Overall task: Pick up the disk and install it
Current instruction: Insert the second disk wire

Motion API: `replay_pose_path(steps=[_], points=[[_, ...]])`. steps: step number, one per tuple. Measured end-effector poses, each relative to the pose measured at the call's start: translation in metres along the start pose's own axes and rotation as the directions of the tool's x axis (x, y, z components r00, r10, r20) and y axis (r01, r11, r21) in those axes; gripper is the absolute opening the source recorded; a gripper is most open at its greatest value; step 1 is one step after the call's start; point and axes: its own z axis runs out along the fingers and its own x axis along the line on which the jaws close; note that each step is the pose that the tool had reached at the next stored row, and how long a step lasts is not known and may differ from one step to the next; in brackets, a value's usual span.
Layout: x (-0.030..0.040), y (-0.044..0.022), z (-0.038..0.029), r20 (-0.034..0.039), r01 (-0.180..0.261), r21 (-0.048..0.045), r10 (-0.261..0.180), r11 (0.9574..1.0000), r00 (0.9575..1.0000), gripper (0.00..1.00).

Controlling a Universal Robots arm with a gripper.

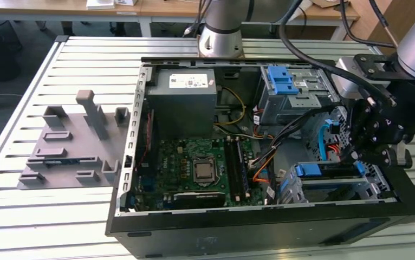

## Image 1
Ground black open PC case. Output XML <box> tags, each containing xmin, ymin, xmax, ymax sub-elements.
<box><xmin>105</xmin><ymin>56</ymin><xmax>415</xmax><ymax>259</ymax></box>

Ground wooden cabinet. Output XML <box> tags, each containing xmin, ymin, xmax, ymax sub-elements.
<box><xmin>344</xmin><ymin>0</ymin><xmax>415</xmax><ymax>55</ymax></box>

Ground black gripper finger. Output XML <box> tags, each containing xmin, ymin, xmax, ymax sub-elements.
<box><xmin>340</xmin><ymin>99</ymin><xmax>399</xmax><ymax>169</ymax></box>

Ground brown cardboard piece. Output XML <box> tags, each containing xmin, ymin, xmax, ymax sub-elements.
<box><xmin>310</xmin><ymin>0</ymin><xmax>350</xmax><ymax>12</ymax></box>

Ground dark RAM stick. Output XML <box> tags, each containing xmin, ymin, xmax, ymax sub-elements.
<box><xmin>28</xmin><ymin>159</ymin><xmax>83</xmax><ymax>167</ymax></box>
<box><xmin>236</xmin><ymin>147</ymin><xmax>251</xmax><ymax>192</ymax></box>

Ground orange wire bundle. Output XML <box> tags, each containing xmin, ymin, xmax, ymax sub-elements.
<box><xmin>252</xmin><ymin>154</ymin><xmax>271</xmax><ymax>186</ymax></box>

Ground black cable bundle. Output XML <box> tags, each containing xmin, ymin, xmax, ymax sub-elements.
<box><xmin>248</xmin><ymin>105</ymin><xmax>331</xmax><ymax>176</ymax></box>

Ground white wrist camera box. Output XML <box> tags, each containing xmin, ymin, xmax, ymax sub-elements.
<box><xmin>332</xmin><ymin>57</ymin><xmax>371</xmax><ymax>99</ymax></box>

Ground small grey wrist camera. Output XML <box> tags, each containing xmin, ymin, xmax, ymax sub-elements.
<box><xmin>394</xmin><ymin>142</ymin><xmax>414</xmax><ymax>169</ymax></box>

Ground metal CPU socket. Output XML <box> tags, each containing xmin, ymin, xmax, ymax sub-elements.
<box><xmin>189</xmin><ymin>155</ymin><xmax>219</xmax><ymax>188</ymax></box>

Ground silver CPU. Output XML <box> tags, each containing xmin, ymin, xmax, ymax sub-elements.
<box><xmin>193</xmin><ymin>162</ymin><xmax>215</xmax><ymax>183</ymax></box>

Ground red and orange power wire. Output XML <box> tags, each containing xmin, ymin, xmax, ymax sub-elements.
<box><xmin>326</xmin><ymin>143</ymin><xmax>350</xmax><ymax>160</ymax></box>

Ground metal drive cage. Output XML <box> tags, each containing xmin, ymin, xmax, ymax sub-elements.
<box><xmin>256</xmin><ymin>64</ymin><xmax>342</xmax><ymax>126</ymax></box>

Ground hard disk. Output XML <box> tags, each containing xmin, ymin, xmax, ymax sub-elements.
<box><xmin>282</xmin><ymin>161</ymin><xmax>367</xmax><ymax>196</ymax></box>

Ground green Dell motherboard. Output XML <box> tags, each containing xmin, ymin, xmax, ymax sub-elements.
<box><xmin>136</xmin><ymin>136</ymin><xmax>266</xmax><ymax>212</ymax></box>

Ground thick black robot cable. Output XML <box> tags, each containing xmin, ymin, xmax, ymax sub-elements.
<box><xmin>279</xmin><ymin>0</ymin><xmax>376</xmax><ymax>105</ymax></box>

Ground red twisted wire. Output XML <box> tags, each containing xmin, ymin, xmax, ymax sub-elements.
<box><xmin>136</xmin><ymin>109</ymin><xmax>157</xmax><ymax>165</ymax></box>

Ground grey power supply unit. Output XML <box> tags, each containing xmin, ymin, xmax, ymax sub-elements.
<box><xmin>145</xmin><ymin>68</ymin><xmax>219</xmax><ymax>139</ymax></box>

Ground black cable silver plug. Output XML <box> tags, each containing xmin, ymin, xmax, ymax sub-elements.
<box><xmin>183</xmin><ymin>0</ymin><xmax>211</xmax><ymax>38</ymax></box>

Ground large white box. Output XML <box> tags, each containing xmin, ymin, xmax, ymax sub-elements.
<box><xmin>85</xmin><ymin>0</ymin><xmax>116</xmax><ymax>11</ymax></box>

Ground yellow wires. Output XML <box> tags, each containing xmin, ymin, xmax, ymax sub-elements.
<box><xmin>212</xmin><ymin>86</ymin><xmax>247</xmax><ymax>127</ymax></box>

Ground blue SATA wire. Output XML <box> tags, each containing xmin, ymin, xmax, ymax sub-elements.
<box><xmin>315</xmin><ymin>118</ymin><xmax>340</xmax><ymax>163</ymax></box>

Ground black graphics card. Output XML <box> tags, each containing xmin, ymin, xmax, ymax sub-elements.
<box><xmin>172</xmin><ymin>191</ymin><xmax>227</xmax><ymax>210</ymax></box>

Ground grey plastic parts rack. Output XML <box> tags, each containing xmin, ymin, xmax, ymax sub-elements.
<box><xmin>16</xmin><ymin>90</ymin><xmax>133</xmax><ymax>193</ymax></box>

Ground blue plastic drive latch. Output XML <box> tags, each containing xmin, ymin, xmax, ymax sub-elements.
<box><xmin>266</xmin><ymin>66</ymin><xmax>295</xmax><ymax>95</ymax></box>

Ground wooden desk white frame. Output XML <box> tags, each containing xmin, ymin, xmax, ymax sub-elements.
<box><xmin>140</xmin><ymin>0</ymin><xmax>360</xmax><ymax>41</ymax></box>
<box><xmin>0</xmin><ymin>0</ymin><xmax>147</xmax><ymax>37</ymax></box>

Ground metal disk bay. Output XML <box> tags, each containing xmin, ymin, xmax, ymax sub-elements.
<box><xmin>287</xmin><ymin>161</ymin><xmax>391</xmax><ymax>204</ymax></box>

